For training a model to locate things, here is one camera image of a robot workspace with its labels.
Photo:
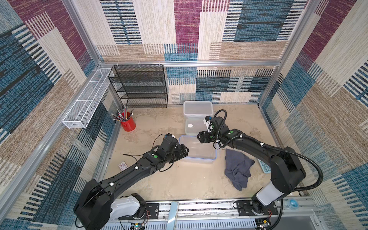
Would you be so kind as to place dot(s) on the pens in red cup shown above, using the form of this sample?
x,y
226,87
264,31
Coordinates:
x,y
122,116

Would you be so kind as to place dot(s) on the black mesh shelf rack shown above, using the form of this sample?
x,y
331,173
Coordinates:
x,y
140,86

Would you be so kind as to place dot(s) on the light blue calculator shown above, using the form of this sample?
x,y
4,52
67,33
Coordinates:
x,y
265,168

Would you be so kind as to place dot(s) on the blue tape roll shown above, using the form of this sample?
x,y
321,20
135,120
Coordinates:
x,y
293,204

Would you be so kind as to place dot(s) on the small red white card box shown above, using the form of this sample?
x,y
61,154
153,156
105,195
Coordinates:
x,y
123,166

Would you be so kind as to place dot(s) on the grey cleaning cloth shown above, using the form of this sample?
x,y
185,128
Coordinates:
x,y
237,169

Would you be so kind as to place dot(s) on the white wire wall basket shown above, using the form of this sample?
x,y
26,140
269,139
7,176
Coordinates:
x,y
83,109

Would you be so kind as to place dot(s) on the clear far lunch box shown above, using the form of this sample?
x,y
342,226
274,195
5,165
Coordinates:
x,y
197,109

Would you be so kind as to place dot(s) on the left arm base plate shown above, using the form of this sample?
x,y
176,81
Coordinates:
x,y
149,211

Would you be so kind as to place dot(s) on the blue-rimmed clear lunch box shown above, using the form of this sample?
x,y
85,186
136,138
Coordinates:
x,y
198,152

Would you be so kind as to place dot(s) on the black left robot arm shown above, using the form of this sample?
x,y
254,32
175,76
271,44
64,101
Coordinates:
x,y
93,207

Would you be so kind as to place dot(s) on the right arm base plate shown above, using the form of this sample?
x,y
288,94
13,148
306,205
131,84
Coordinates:
x,y
244,207

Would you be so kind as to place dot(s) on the aluminium front rail frame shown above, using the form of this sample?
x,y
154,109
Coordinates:
x,y
220,214

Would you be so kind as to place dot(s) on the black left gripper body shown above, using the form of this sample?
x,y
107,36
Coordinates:
x,y
178,152

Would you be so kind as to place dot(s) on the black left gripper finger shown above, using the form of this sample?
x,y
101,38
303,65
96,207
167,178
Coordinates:
x,y
182,148
177,157

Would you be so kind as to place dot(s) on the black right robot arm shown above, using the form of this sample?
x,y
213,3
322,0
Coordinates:
x,y
287,171

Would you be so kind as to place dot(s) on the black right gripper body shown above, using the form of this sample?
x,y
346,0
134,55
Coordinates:
x,y
203,136

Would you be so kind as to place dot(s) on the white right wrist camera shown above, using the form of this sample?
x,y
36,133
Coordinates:
x,y
207,122

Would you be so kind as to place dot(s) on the red pencil cup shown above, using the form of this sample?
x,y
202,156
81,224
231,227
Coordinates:
x,y
129,125

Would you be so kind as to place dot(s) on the green-rimmed lunch box lid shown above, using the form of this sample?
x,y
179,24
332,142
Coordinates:
x,y
194,126

